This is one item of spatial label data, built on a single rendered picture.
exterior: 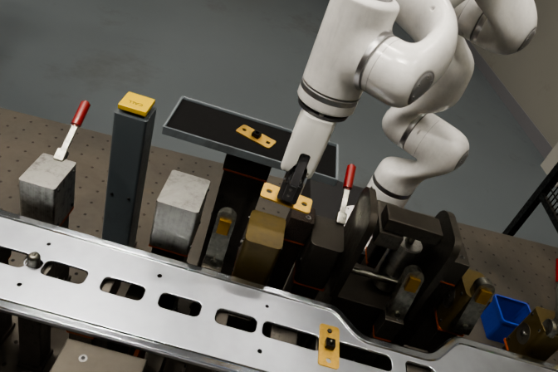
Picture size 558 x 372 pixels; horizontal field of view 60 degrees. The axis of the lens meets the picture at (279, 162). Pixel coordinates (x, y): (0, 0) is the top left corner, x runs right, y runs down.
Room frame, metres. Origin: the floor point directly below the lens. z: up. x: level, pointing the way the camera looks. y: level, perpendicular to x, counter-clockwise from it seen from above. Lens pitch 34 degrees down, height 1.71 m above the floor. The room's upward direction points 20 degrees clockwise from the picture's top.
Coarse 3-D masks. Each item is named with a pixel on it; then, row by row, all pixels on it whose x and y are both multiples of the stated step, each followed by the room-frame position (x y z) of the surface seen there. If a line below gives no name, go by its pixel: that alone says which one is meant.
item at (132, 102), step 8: (128, 96) 0.85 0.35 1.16; (136, 96) 0.86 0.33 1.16; (144, 96) 0.87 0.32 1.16; (120, 104) 0.81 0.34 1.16; (128, 104) 0.82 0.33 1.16; (136, 104) 0.83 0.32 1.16; (144, 104) 0.84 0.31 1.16; (152, 104) 0.85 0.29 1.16; (136, 112) 0.81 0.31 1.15; (144, 112) 0.81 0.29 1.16
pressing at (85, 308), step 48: (0, 240) 0.52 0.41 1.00; (48, 240) 0.56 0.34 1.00; (96, 240) 0.59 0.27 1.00; (0, 288) 0.44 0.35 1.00; (48, 288) 0.47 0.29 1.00; (96, 288) 0.50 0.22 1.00; (144, 288) 0.53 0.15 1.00; (192, 288) 0.57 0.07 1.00; (240, 288) 0.60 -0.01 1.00; (96, 336) 0.42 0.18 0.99; (144, 336) 0.45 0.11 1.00; (192, 336) 0.47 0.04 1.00; (240, 336) 0.51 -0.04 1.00
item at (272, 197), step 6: (264, 186) 0.62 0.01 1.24; (270, 186) 0.62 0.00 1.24; (276, 186) 0.63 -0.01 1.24; (264, 192) 0.60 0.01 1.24; (276, 192) 0.61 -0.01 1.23; (270, 198) 0.59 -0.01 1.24; (276, 198) 0.60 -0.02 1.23; (300, 198) 0.62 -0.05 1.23; (306, 198) 0.63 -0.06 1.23; (282, 204) 0.59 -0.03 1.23; (288, 204) 0.59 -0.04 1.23; (294, 204) 0.60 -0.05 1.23; (300, 204) 0.60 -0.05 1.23; (306, 204) 0.61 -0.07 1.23; (300, 210) 0.59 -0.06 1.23; (306, 210) 0.60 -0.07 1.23
